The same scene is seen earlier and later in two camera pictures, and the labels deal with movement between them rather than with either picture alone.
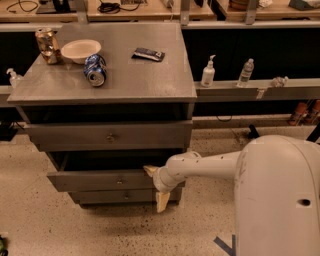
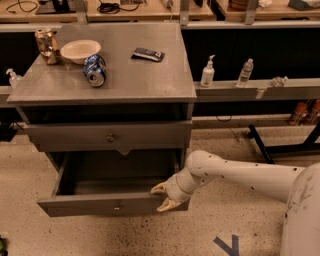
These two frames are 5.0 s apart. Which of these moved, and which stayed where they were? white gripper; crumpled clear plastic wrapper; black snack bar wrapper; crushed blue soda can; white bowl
Moved: white gripper
Stayed: crumpled clear plastic wrapper; black snack bar wrapper; white bowl; crushed blue soda can
